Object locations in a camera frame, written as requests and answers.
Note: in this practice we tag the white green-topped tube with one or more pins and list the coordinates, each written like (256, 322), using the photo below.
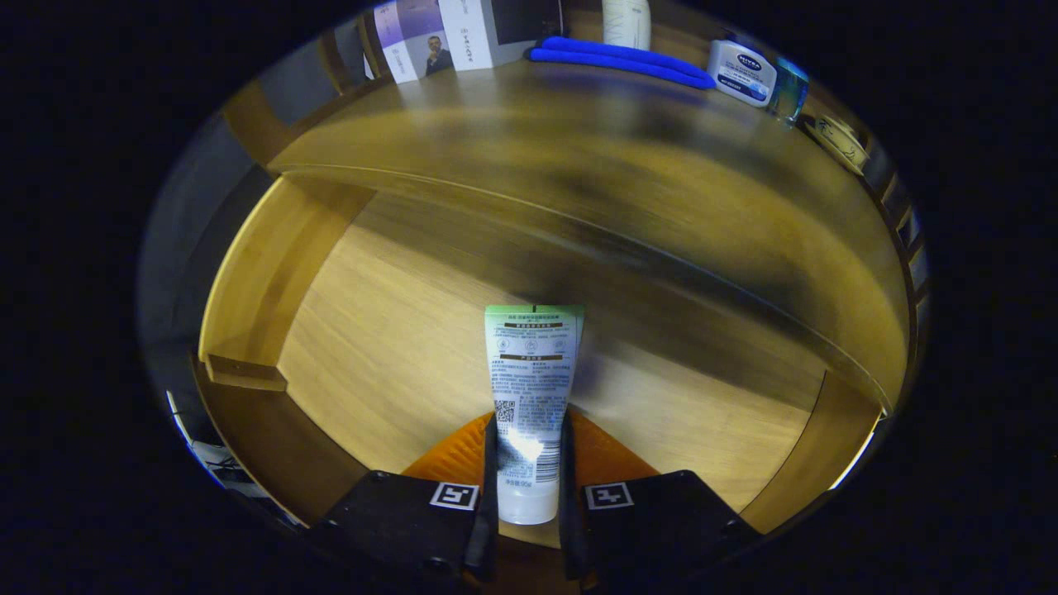
(533, 372)

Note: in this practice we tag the wooden cabinet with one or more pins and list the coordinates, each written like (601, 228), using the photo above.
(252, 124)

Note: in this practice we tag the blue folded cloth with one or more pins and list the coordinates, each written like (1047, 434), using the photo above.
(620, 59)

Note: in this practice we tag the wooden drawer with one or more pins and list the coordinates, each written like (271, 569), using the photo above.
(397, 355)

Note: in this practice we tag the white blue-capped lotion bottle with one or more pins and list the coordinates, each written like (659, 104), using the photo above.
(740, 74)

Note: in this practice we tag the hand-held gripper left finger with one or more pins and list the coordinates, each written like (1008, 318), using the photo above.
(413, 521)

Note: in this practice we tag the beige lidded teacup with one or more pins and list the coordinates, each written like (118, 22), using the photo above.
(839, 140)

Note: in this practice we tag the white book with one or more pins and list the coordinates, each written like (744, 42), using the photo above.
(471, 33)

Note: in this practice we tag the white pump bottle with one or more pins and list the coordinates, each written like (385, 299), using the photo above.
(626, 21)

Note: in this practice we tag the purple book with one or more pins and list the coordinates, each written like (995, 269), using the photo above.
(405, 41)

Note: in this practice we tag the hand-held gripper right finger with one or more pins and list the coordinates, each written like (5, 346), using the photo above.
(653, 529)

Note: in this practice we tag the teal slim bottle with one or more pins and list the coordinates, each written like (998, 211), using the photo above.
(789, 87)

